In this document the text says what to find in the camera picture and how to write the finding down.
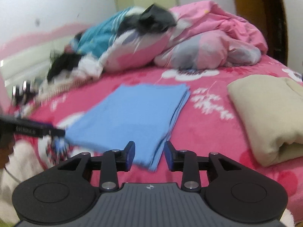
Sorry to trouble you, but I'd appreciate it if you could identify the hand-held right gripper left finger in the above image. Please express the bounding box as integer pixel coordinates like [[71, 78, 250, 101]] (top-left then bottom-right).
[[58, 141, 136, 191]]

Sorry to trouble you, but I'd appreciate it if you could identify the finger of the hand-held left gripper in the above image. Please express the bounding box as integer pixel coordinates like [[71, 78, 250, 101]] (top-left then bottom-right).
[[48, 128, 66, 138]]

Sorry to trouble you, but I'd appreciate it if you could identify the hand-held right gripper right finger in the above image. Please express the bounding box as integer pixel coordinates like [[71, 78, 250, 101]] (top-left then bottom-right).
[[164, 141, 237, 191]]

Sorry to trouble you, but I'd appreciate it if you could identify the light blue T-shirt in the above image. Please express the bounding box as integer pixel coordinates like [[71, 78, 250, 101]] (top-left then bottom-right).
[[64, 83, 191, 172]]

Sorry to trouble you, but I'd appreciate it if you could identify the person's left hand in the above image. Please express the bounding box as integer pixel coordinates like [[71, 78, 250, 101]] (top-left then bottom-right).
[[0, 144, 15, 169]]

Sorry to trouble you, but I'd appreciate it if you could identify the white fluffy garment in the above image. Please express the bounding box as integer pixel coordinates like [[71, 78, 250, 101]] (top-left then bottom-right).
[[0, 142, 58, 223]]

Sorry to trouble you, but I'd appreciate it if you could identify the pink checked garment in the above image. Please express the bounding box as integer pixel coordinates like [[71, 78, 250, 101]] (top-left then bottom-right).
[[35, 76, 95, 105]]

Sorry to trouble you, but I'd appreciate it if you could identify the black garment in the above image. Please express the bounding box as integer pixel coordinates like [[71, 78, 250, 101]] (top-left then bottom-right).
[[47, 53, 82, 82]]

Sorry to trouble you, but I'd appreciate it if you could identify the white and pink headboard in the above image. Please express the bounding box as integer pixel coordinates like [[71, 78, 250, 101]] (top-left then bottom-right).
[[0, 24, 91, 86]]

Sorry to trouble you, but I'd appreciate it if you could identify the teal striped duvet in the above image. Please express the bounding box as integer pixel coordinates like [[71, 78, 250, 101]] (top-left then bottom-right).
[[77, 7, 141, 59]]

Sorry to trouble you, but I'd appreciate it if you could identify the folded beige blanket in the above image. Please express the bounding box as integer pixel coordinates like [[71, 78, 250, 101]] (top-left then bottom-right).
[[227, 74, 303, 167]]

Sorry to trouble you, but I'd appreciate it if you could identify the pink and white duvet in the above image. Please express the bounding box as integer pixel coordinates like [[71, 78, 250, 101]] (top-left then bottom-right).
[[99, 0, 269, 73]]

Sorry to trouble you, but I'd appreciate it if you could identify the dark grey T-shirt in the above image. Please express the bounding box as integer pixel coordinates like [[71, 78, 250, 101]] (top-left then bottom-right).
[[118, 3, 178, 35]]

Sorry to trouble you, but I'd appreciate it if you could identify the brown wooden door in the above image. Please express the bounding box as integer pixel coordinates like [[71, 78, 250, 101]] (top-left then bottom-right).
[[259, 0, 288, 67]]

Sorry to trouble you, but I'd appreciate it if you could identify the black cable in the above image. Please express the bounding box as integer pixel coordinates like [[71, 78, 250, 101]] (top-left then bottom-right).
[[3, 167, 22, 185]]

